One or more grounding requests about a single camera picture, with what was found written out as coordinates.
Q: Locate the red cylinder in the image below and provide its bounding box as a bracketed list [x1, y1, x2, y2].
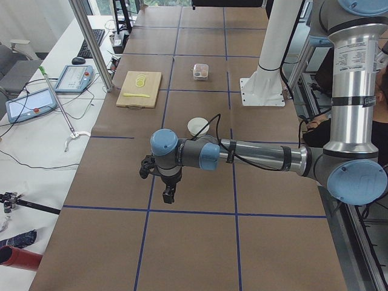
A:
[1, 246, 42, 271]

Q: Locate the black keyboard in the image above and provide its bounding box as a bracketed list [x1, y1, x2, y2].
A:
[76, 28, 105, 59]

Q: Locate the yellow plastic knife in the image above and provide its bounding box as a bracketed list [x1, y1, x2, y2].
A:
[122, 93, 150, 98]

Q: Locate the clear plastic egg box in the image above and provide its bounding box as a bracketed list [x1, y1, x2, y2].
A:
[192, 63, 209, 81]

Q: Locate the wooden cutting board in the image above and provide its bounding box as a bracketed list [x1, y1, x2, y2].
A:
[116, 71, 162, 109]

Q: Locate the teach pendant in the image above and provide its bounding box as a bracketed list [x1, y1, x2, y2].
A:
[55, 65, 95, 94]
[5, 88, 58, 124]

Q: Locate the aluminium frame post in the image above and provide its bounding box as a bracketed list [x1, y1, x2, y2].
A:
[69, 0, 114, 92]

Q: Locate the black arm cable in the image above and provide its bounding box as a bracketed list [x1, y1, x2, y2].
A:
[191, 113, 292, 172]

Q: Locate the teach pendant near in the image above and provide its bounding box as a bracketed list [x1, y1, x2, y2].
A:
[5, 88, 58, 124]

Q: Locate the teach pendant far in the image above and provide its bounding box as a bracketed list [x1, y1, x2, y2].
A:
[55, 65, 95, 94]

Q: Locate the white bowl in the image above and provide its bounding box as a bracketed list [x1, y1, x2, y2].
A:
[187, 117, 210, 136]

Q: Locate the black computer mouse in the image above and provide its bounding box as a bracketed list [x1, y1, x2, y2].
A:
[72, 56, 85, 65]

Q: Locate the blue patterned cloth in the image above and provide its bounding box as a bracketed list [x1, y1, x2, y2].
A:
[0, 230, 37, 249]

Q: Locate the grabber stick green handle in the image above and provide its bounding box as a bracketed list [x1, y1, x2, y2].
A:
[39, 65, 91, 152]

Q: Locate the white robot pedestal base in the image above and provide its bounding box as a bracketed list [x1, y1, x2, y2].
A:
[240, 0, 304, 107]

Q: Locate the black tool on table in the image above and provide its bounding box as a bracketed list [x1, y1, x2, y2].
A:
[0, 192, 61, 215]

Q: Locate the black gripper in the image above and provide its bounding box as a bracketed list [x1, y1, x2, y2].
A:
[139, 155, 182, 204]

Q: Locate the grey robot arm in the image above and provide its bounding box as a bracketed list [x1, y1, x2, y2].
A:
[139, 1, 387, 206]

